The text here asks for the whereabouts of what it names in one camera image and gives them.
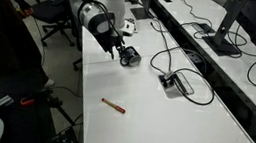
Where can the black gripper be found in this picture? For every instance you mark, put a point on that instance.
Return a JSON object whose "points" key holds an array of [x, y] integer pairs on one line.
{"points": [[118, 45]]}

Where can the black mug white inside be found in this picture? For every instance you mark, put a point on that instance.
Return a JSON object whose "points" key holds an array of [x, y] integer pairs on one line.
{"points": [[133, 58]]}

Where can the white plug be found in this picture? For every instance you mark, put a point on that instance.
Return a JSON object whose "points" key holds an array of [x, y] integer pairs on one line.
{"points": [[169, 75]]}

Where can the red and tan marker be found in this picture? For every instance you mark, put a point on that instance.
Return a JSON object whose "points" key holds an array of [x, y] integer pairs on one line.
{"points": [[113, 105]]}

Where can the silver desk socket box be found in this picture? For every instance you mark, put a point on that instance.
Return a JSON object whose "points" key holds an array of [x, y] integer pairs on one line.
{"points": [[176, 85], [204, 27]]}

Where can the small flat black item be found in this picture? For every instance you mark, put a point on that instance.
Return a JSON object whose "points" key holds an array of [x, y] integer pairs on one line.
{"points": [[167, 0]]}

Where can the black tripod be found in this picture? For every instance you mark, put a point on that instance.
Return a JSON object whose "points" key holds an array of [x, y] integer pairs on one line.
{"points": [[59, 107]]}

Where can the dark office chair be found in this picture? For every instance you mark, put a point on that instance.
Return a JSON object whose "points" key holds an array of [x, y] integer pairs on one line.
{"points": [[47, 9]]}

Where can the orange black clamp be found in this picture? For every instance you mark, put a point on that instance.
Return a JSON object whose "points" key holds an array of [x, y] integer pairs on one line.
{"points": [[27, 101]]}

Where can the monitor with silver stand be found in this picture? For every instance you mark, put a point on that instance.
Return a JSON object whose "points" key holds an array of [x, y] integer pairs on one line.
{"points": [[227, 25]]}

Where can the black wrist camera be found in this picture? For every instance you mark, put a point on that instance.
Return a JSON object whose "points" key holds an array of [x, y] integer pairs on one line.
{"points": [[105, 43]]}

